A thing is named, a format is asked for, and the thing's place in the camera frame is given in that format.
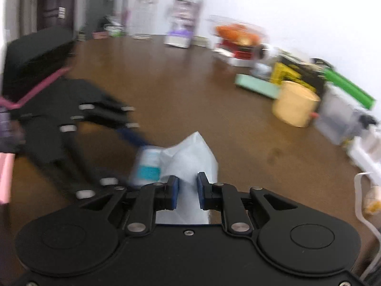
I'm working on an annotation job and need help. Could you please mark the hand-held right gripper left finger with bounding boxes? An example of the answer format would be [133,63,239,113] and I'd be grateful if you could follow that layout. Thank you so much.
[78,176,180,236]

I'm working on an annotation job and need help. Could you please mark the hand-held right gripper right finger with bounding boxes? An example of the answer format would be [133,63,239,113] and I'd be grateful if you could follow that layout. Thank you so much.
[197,172,299,236]

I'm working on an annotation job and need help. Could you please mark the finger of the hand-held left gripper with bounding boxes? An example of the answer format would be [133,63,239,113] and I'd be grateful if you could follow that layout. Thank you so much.
[58,124,140,200]
[71,102,151,150]

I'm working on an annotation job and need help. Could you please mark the clear floss pick box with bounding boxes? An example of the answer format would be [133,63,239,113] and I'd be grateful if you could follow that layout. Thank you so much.
[130,147,164,189]

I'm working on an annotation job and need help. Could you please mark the white cotton cloth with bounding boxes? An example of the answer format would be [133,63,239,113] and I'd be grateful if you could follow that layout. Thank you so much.
[155,131,220,226]

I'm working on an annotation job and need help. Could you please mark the clear plastic clamshell container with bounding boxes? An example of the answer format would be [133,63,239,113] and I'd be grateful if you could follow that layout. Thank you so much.
[208,15,269,47]

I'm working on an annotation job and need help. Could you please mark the pink cloth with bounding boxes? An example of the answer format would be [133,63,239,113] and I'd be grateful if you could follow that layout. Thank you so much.
[0,153,16,205]

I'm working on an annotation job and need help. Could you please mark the purple tissue pack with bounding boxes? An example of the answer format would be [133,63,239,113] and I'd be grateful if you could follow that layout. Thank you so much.
[164,26,193,49]

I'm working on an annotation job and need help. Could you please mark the dark brown door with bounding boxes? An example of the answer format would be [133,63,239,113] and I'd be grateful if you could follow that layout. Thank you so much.
[36,0,77,33]

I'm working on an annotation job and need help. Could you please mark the folded green cloth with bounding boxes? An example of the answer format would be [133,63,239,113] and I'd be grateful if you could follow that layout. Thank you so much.
[235,73,282,99]

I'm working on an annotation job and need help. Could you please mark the clear glass bottle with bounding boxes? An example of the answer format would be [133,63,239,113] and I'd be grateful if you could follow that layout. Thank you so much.
[130,0,155,40]

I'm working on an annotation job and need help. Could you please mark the tan cylindrical cup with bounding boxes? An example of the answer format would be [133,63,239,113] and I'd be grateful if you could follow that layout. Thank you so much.
[272,80,322,128]

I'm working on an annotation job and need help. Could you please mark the red and white box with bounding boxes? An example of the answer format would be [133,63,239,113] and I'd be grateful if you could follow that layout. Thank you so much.
[213,46,259,67]

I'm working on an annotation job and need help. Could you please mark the dark red box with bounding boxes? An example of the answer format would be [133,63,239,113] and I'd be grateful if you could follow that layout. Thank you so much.
[219,39,259,55]

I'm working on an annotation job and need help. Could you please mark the orange tangerine peels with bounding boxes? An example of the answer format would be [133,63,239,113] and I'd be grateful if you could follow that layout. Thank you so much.
[216,24,260,45]

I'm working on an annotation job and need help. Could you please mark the black and yellow box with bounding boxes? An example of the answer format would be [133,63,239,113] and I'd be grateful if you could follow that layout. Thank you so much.
[270,55,327,96]

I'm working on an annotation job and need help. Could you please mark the clear box with green lid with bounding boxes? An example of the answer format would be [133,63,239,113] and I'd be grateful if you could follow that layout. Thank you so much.
[314,68,376,146]

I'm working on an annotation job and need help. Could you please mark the white power strip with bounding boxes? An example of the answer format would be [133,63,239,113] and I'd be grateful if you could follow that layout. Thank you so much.
[346,124,381,186]

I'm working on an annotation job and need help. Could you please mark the beige plug adapter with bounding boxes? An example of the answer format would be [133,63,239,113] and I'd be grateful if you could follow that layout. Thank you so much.
[364,185,381,215]

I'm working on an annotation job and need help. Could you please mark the pink strap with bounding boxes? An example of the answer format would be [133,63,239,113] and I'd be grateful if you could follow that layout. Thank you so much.
[0,67,71,110]

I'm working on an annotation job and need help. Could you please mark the white cable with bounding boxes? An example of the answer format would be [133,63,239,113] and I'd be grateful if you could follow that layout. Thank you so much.
[354,171,381,246]

